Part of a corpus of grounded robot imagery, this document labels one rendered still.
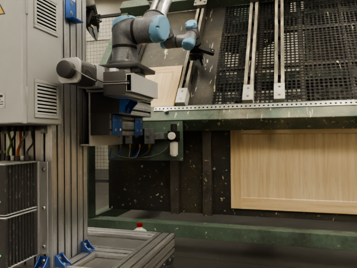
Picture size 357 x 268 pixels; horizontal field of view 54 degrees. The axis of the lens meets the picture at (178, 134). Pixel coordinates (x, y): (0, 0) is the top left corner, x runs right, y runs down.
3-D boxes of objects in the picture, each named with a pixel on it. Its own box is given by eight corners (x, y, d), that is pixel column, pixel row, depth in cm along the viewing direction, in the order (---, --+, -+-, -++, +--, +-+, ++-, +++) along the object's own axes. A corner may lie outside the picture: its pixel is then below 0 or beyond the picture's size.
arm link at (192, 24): (183, 27, 213) (185, 18, 217) (186, 42, 221) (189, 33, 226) (195, 26, 210) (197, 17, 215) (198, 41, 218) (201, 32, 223)
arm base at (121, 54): (133, 64, 155) (133, 41, 155) (102, 66, 159) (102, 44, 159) (145, 69, 169) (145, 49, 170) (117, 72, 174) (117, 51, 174)
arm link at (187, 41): (178, 52, 215) (181, 41, 221) (195, 50, 211) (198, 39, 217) (174, 42, 209) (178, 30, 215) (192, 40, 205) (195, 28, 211)
